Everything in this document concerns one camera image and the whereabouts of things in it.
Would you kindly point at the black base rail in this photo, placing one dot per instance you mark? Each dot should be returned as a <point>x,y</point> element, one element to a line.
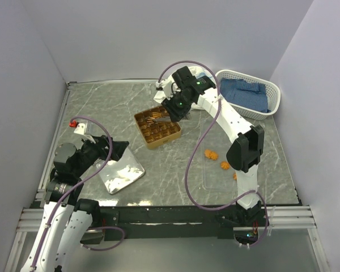
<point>152,222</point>

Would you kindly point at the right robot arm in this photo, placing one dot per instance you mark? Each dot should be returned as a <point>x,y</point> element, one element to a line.
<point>247,141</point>

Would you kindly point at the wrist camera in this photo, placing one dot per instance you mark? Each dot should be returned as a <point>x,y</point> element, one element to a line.
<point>82,127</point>
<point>164,88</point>

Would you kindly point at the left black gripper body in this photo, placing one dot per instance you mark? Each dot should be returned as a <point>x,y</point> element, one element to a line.
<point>92,148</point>

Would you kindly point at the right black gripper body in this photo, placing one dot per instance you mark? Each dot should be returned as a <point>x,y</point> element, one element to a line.
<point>177,105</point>

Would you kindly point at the white crumpled shirt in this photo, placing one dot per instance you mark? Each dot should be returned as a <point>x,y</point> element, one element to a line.
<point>196,71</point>

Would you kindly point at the clear plastic tray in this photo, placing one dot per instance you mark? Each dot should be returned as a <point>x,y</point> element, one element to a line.
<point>216,179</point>

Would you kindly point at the gold cookie tin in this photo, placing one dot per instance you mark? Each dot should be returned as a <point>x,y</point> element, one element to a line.
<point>156,135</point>

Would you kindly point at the blue folded cloth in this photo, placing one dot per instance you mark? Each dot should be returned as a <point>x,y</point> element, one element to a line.
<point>248,95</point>

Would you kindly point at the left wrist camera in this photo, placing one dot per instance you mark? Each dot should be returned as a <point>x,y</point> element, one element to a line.
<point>82,127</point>

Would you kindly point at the metal tongs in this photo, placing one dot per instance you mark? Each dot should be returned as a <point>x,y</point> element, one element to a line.
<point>158,120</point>

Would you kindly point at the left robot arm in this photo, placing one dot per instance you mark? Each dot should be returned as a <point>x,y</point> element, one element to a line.
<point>66,217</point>

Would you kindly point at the white laundry basket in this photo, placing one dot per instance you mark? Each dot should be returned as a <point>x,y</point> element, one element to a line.
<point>272,91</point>

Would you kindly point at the silver tin lid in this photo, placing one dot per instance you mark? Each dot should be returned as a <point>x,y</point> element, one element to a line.
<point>117,175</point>

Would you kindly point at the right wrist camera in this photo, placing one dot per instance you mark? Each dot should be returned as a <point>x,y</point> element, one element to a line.
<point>164,88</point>

